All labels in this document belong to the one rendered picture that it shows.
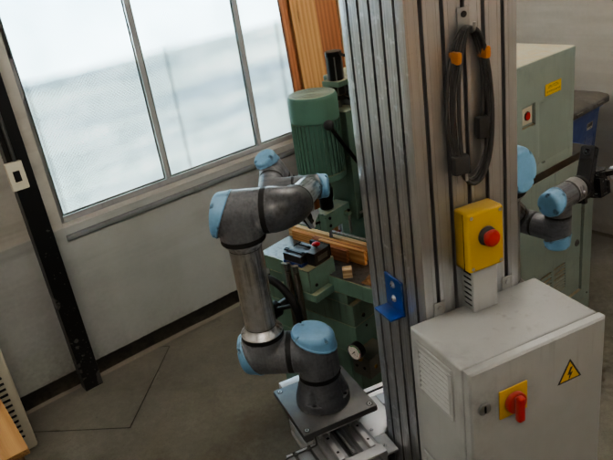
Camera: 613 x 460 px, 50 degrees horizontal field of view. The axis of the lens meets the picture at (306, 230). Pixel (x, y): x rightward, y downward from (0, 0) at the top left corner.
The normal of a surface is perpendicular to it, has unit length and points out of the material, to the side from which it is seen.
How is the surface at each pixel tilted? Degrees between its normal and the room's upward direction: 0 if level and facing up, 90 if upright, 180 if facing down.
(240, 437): 0
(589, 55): 90
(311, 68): 87
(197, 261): 90
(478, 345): 0
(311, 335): 7
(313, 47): 87
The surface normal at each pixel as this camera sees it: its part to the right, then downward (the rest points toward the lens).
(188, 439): -0.14, -0.90
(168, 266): 0.63, 0.24
